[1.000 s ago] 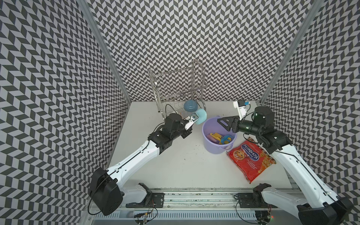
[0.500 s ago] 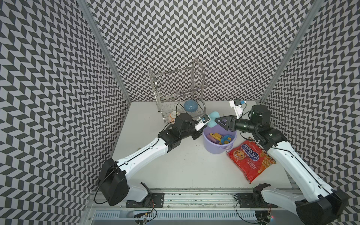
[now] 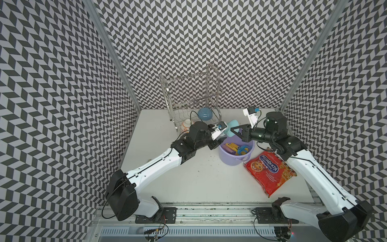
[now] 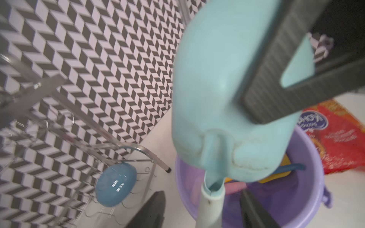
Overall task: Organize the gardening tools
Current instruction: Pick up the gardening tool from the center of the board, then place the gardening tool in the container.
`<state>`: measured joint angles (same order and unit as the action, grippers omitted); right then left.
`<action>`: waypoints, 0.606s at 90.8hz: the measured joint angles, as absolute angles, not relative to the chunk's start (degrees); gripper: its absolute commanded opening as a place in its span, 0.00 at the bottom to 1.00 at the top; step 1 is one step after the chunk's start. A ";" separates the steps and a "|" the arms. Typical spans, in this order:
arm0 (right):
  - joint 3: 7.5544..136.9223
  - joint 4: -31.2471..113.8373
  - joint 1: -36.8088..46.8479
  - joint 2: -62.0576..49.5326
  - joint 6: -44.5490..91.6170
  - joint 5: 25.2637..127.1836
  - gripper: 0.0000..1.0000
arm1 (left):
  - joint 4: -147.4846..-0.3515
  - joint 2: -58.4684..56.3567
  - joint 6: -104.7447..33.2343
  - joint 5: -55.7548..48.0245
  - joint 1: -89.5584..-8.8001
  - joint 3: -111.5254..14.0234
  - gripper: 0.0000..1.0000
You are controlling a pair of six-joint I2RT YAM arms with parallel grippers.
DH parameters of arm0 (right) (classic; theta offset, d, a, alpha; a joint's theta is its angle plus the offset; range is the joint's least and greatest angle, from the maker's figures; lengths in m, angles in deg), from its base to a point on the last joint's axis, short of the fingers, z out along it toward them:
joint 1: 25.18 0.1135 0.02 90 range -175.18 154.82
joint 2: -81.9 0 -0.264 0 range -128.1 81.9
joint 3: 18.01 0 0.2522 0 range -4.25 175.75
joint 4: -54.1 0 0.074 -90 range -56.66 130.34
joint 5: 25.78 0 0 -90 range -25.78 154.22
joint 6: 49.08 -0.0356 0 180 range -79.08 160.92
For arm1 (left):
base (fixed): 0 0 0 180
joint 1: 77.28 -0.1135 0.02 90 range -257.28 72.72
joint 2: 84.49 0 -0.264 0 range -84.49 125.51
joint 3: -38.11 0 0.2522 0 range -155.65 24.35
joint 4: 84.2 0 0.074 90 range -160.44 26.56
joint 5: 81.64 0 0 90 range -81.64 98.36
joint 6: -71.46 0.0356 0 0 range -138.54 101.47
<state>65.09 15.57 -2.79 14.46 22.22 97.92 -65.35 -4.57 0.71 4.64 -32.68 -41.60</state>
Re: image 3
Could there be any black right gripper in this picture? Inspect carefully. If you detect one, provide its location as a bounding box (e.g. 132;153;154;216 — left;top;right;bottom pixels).
230;122;275;143

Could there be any light teal plastic trowel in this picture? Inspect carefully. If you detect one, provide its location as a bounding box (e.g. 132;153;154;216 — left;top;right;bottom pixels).
225;120;239;137

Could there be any yellow plastic scoop shovel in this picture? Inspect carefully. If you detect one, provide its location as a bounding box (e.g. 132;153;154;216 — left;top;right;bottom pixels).
224;143;240;155

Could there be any purple plastic bucket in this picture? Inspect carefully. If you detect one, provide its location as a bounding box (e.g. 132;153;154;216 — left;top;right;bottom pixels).
219;135;255;166

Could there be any blue hand rake yellow handle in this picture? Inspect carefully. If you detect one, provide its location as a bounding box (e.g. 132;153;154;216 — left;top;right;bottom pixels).
236;145;251;155

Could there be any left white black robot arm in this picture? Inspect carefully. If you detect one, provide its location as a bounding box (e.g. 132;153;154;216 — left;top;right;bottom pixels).
105;121;230;222

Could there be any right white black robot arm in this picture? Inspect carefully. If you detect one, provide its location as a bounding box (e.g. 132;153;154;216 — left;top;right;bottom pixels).
230;112;373;242

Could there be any blue ceramic bowl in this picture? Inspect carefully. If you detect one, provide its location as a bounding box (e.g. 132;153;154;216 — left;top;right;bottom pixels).
198;107;213;121

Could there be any white orange patterned bowl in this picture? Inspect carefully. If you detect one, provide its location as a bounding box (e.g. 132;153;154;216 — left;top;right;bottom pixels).
181;119;193;132

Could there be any red cookie snack bag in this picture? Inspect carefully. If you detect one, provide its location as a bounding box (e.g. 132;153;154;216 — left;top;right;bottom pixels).
244;151;297;198

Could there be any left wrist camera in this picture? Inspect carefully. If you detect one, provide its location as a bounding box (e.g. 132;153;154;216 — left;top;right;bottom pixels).
210;121;228;140

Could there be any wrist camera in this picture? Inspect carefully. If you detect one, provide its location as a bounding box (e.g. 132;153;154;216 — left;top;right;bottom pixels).
243;106;262;128
210;121;228;140

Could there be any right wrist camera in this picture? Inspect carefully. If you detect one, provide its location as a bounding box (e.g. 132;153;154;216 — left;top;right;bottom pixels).
243;106;262;128

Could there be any silver wire dish rack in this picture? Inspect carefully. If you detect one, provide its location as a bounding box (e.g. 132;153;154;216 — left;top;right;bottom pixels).
159;64;223;134

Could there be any aluminium front rail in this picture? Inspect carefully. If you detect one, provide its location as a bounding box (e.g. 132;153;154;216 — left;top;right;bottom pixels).
90;202;318;227

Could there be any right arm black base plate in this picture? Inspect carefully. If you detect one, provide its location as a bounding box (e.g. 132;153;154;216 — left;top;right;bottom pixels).
252;207;299;224

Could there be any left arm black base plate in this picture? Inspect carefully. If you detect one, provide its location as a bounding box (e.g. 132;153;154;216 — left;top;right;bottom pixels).
135;207;177;224

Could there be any right aluminium corner post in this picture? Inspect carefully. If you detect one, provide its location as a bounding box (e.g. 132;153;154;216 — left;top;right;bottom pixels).
279;0;349;112

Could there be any aluminium corner post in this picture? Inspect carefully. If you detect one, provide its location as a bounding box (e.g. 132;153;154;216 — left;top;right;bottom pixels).
83;0;141;112
279;0;349;112

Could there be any left aluminium corner post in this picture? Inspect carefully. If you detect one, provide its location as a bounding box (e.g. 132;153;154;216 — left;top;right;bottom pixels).
83;0;141;112

